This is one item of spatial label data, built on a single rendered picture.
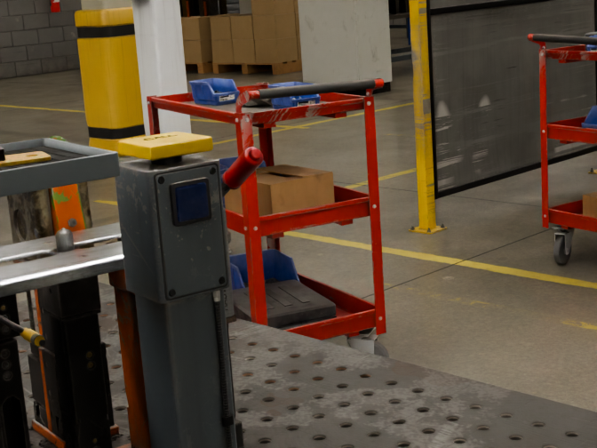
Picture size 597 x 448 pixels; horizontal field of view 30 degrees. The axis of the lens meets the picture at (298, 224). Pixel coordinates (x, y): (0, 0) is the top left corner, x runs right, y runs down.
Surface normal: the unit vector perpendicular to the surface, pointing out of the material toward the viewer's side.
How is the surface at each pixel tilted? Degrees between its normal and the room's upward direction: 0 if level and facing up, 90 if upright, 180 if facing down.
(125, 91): 90
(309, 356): 0
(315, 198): 90
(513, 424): 0
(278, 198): 90
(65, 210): 78
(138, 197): 90
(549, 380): 0
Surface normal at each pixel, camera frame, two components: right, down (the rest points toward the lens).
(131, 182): -0.81, 0.18
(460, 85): 0.74, 0.13
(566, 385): -0.07, -0.97
